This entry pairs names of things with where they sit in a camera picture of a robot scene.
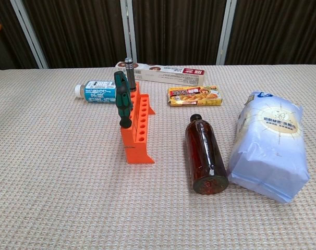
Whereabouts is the black ribbed partition panel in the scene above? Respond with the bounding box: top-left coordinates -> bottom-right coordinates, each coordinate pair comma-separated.
22,0 -> 129,69
224,0 -> 316,66
0,0 -> 40,70
131,0 -> 228,66

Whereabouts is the orange screwdriver rack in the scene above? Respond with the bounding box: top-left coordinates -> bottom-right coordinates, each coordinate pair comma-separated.
120,81 -> 156,165

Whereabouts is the beige waffle tablecloth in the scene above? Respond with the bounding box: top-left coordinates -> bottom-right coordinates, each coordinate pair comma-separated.
0,64 -> 316,250

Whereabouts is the pale blue paper bag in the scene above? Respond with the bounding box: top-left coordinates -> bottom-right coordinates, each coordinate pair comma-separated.
227,90 -> 311,204

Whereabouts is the brown plastic bottle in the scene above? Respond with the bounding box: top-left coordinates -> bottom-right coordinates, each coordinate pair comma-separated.
185,114 -> 229,195

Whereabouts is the grey aluminium frame post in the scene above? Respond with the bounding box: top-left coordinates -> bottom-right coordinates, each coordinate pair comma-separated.
120,0 -> 138,65
215,0 -> 238,66
9,0 -> 48,70

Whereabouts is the long white red box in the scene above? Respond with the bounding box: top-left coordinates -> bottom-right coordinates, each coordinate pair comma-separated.
115,61 -> 207,86

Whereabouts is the black metal precision screwdriver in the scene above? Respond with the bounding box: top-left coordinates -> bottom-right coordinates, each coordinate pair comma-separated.
124,57 -> 137,92

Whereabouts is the plastic bottle blue label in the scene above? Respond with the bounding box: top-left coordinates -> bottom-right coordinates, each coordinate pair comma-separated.
74,80 -> 122,104

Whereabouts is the yellow curry box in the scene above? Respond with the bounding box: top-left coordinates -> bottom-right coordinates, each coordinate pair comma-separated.
167,85 -> 223,107

